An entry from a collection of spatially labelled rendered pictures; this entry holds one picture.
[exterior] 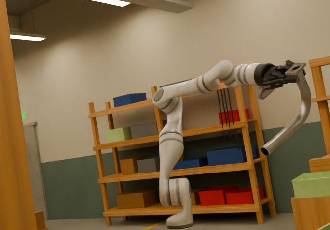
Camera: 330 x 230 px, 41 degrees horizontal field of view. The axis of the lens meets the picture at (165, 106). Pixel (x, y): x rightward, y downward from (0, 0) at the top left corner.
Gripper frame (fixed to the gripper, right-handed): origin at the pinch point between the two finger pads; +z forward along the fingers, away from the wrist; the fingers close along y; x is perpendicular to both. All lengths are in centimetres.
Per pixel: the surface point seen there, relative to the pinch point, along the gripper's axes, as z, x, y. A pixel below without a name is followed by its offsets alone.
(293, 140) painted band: -340, 304, 262
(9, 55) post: 10, -52, -68
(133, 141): -548, 235, 129
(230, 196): -384, 326, 151
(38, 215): -657, 272, -52
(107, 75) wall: -686, 158, 205
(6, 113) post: 13, -45, -75
